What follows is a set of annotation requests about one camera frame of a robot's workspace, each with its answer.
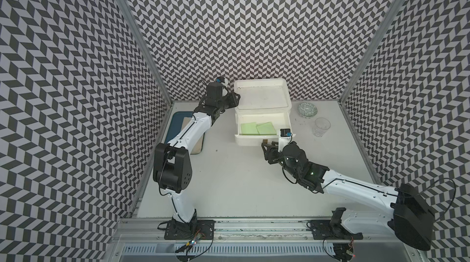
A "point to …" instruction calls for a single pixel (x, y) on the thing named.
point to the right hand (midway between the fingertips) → (267, 146)
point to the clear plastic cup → (320, 126)
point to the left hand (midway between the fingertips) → (238, 97)
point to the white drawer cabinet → (263, 101)
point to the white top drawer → (280, 120)
